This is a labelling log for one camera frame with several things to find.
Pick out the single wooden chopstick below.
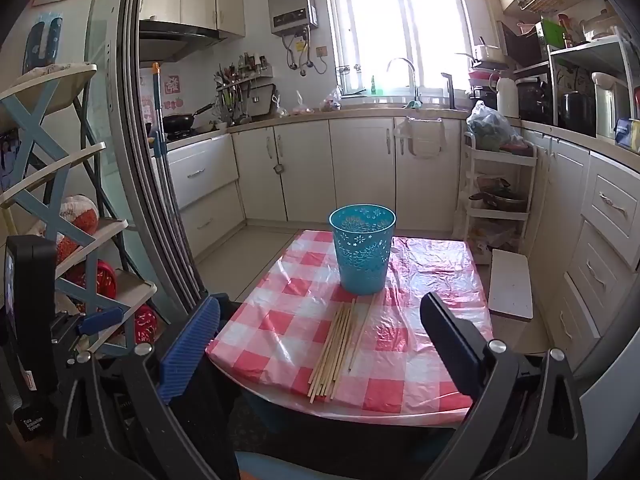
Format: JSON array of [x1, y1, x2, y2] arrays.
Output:
[[347, 294, 377, 373]]

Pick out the bundle of wooden chopsticks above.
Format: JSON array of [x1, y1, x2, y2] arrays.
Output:
[[307, 299, 357, 405]]

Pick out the white small stool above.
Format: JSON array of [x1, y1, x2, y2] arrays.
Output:
[[487, 249, 535, 322]]

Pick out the red white stuffed bag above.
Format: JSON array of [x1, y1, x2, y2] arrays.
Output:
[[56, 195, 99, 252]]

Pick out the plastic bag of vegetables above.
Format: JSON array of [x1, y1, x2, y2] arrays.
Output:
[[466, 101, 527, 152]]

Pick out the white counter shelf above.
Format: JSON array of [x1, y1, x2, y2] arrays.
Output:
[[547, 26, 640, 137]]

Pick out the black microwave oven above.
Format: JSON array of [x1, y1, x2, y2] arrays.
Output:
[[500, 20, 551, 69]]

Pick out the chrome arched faucet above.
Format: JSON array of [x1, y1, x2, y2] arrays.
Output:
[[386, 57, 421, 107]]

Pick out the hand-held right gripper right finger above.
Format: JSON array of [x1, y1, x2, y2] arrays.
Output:
[[420, 291, 589, 480]]

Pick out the blue perforated plastic basket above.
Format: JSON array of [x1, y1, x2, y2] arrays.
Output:
[[328, 203, 397, 296]]

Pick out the grey sliding door frame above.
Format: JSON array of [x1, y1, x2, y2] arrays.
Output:
[[100, 0, 207, 311]]

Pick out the white hanging plastic bag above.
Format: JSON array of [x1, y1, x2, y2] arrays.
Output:
[[395, 116, 447, 160]]

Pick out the black wok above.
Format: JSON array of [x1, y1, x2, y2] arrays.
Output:
[[162, 104, 215, 136]]

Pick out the white countertop appliance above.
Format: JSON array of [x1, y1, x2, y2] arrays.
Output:
[[591, 72, 632, 141]]

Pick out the white framed window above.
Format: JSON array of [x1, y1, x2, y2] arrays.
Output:
[[322, 0, 475, 100]]

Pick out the pink wall sticker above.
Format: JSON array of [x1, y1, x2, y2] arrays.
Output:
[[141, 74, 183, 127]]

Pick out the red white checkered tablecloth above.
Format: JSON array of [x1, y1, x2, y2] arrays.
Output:
[[205, 230, 496, 428]]

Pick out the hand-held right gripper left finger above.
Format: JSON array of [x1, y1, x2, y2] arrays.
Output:
[[55, 294, 242, 480]]

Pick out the white rolling cart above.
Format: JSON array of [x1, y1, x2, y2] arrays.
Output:
[[462, 132, 539, 266]]

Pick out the cream base cabinets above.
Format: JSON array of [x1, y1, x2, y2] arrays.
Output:
[[165, 116, 467, 262]]

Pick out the steel range hood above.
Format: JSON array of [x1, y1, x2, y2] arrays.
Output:
[[139, 20, 226, 64]]

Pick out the wall utensil rack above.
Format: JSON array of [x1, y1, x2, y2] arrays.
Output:
[[215, 52, 275, 127]]

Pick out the white rack with blue braces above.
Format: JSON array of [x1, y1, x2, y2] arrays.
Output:
[[0, 62, 159, 357]]

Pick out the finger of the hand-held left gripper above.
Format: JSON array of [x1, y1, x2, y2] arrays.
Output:
[[52, 308, 125, 356]]

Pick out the white thermos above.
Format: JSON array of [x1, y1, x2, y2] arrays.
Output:
[[496, 71, 520, 119]]

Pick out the dark pot with lid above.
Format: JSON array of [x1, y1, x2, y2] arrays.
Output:
[[479, 187, 529, 212]]

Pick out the grey gas water heater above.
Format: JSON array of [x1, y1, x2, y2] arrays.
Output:
[[266, 0, 320, 37]]

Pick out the black cooking pot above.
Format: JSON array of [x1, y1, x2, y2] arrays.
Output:
[[558, 91, 597, 136]]

